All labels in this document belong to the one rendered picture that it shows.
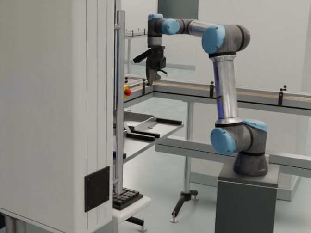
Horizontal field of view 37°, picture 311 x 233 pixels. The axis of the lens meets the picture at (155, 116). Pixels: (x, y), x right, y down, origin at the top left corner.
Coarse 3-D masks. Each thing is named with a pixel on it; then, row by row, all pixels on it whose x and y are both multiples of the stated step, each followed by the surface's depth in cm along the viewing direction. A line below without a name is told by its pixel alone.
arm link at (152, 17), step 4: (148, 16) 230; (152, 16) 228; (156, 16) 228; (160, 16) 229; (148, 20) 230; (152, 20) 229; (148, 24) 231; (152, 24) 228; (148, 28) 231; (152, 28) 229; (148, 32) 232; (152, 32) 230; (156, 32) 229; (148, 36) 232; (152, 36) 230; (156, 36) 230; (160, 36) 231
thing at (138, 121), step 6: (114, 114) 260; (126, 114) 257; (132, 114) 255; (138, 114) 254; (144, 114) 252; (114, 120) 250; (126, 120) 251; (132, 120) 251; (138, 120) 251; (144, 120) 252; (150, 120) 243; (114, 126) 231; (132, 126) 227; (138, 126) 231; (144, 126) 237
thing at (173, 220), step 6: (180, 192) 346; (192, 192) 353; (180, 198) 338; (186, 198) 341; (192, 198) 367; (198, 198) 367; (180, 204) 334; (174, 210) 329; (174, 216) 328; (174, 222) 326
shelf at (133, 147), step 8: (144, 128) 237; (160, 128) 238; (168, 128) 239; (176, 128) 240; (160, 136) 223; (128, 144) 210; (136, 144) 210; (144, 144) 210; (152, 144) 214; (128, 152) 199; (136, 152) 199; (128, 160) 193
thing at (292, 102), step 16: (128, 80) 347; (160, 80) 332; (176, 80) 333; (160, 96) 331; (176, 96) 326; (192, 96) 321; (208, 96) 316; (240, 96) 307; (256, 96) 302; (272, 96) 304; (288, 96) 305; (304, 96) 292; (288, 112) 296; (304, 112) 292
